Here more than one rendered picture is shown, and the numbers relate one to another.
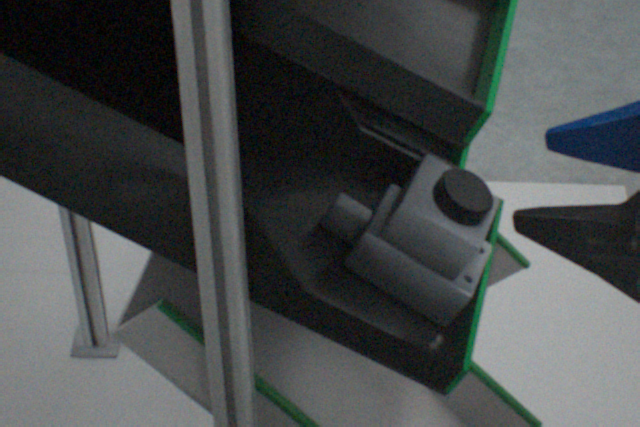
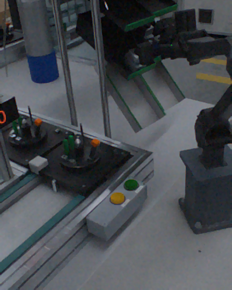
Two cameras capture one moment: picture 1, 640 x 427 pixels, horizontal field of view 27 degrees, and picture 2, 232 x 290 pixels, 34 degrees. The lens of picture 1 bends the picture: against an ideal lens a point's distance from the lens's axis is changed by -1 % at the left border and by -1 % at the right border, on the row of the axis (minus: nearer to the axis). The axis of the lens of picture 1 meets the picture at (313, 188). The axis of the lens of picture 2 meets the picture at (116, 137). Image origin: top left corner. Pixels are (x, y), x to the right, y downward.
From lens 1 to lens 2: 0.86 m
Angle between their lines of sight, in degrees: 29
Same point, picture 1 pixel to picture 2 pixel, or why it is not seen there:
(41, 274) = not seen: hidden behind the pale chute
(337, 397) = (129, 95)
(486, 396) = (157, 106)
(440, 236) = (132, 55)
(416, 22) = (131, 19)
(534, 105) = not seen: outside the picture
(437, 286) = (133, 65)
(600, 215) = not seen: hidden behind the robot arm
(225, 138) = (96, 26)
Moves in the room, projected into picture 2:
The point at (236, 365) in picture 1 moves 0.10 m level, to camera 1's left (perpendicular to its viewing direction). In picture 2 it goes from (100, 67) to (76, 63)
